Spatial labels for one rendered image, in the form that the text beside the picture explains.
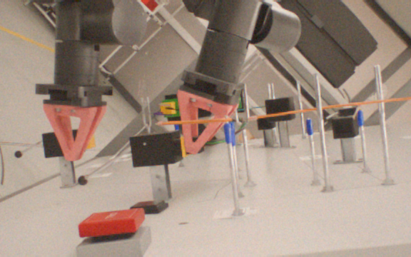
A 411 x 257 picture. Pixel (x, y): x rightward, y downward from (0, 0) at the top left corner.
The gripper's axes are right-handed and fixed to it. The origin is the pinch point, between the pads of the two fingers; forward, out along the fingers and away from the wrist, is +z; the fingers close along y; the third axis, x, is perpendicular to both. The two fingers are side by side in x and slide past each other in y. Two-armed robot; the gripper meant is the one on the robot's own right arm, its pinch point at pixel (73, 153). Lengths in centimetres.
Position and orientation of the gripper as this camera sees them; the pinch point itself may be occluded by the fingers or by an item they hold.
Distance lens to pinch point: 83.6
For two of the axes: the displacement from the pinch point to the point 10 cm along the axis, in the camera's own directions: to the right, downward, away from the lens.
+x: -9.7, -0.7, 2.3
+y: 2.3, -0.7, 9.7
